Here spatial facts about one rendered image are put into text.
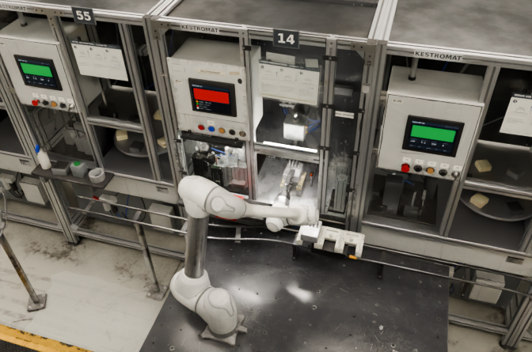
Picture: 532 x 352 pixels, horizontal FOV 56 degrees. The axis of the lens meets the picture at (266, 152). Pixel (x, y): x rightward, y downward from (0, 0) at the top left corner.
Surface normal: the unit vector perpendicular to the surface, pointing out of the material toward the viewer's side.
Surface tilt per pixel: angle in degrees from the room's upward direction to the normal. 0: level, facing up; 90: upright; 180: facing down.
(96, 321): 0
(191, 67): 90
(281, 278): 0
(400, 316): 0
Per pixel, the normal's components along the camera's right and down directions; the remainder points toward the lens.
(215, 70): -0.29, 0.62
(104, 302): -0.03, -0.77
